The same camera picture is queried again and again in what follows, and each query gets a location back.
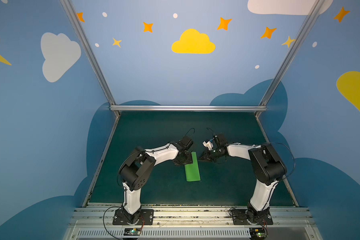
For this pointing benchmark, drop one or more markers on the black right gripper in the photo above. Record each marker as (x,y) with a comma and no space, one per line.
(211,153)

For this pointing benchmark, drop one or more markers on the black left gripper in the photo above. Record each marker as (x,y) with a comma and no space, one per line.
(183,158)

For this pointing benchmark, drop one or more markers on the green square paper sheet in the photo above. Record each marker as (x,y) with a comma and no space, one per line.
(192,170)

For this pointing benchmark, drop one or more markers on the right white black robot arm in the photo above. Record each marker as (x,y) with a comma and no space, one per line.
(262,194)

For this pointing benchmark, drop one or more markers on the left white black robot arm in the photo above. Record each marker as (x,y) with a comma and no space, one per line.
(137,168)

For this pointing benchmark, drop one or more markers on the right green circuit board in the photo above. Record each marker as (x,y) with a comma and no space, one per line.
(257,234)

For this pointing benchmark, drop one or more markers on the green circuit board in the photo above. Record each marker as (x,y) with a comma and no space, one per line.
(257,234)
(132,232)

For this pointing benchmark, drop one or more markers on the left green circuit board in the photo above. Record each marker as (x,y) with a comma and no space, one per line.
(132,232)

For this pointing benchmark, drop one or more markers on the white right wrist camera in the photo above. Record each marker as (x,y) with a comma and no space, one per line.
(208,144)

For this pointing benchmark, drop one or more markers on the aluminium back frame rail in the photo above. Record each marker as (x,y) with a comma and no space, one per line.
(188,108)

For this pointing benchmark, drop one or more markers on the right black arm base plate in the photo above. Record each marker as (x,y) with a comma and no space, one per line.
(251,217)

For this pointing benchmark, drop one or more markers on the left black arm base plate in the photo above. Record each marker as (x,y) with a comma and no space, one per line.
(123,218)

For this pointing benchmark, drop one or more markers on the aluminium left floor rail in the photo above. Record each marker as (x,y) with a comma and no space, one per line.
(101,162)

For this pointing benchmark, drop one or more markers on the aluminium floor rail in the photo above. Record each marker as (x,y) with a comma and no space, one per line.
(269,165)
(101,162)

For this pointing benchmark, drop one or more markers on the aluminium right floor rail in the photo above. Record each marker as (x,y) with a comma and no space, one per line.
(269,165)

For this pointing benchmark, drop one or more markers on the aluminium left frame post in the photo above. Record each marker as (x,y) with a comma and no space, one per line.
(79,30)

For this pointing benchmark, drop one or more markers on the aluminium frame post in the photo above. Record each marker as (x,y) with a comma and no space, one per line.
(293,50)
(79,30)

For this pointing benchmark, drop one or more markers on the aluminium right frame post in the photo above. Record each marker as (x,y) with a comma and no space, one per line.
(293,50)

